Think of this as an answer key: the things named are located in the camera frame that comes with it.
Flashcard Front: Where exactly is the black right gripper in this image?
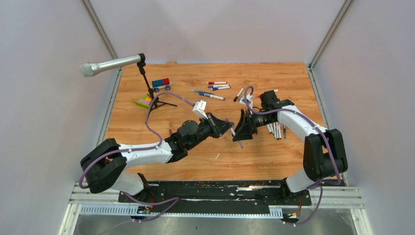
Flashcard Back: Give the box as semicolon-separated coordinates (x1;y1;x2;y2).
231;109;275;142

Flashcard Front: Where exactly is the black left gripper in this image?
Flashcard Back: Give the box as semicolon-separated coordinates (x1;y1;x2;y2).
187;113;234;151

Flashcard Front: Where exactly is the brown cap marker pen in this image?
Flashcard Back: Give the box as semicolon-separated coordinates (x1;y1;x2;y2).
266;124;273;133

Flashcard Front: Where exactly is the light green cap marker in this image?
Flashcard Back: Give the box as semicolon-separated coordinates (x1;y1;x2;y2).
273;122;278;140

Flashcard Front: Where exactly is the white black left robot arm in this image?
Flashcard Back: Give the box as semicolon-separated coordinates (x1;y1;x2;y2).
79;113;234;202

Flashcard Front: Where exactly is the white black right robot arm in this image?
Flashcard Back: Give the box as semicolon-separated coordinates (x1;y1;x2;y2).
232;91;348;205

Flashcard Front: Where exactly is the black cap marker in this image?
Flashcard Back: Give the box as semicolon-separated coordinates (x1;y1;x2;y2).
233;87;244;102

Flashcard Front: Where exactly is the red cap marker far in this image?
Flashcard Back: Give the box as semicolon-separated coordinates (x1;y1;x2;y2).
207;81;227;85

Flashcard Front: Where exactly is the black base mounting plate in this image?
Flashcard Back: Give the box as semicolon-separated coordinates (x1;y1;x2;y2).
136;180;312;215

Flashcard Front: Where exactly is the blue red toy truck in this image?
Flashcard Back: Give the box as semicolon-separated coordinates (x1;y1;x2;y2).
150;78;172;93

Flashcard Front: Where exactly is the green pink yellow block stack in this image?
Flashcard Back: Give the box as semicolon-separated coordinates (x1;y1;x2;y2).
135;96;152;109

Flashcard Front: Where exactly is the silver microphone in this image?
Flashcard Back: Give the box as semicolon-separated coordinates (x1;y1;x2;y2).
80;53;145;77

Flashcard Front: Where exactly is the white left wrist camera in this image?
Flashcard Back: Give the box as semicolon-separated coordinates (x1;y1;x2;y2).
192;99;208;119

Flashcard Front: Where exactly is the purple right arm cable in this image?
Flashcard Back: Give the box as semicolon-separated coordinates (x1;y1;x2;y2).
243;85;343;227

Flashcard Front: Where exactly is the slotted grey cable duct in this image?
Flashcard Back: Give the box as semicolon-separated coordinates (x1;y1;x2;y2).
79;204;284;219

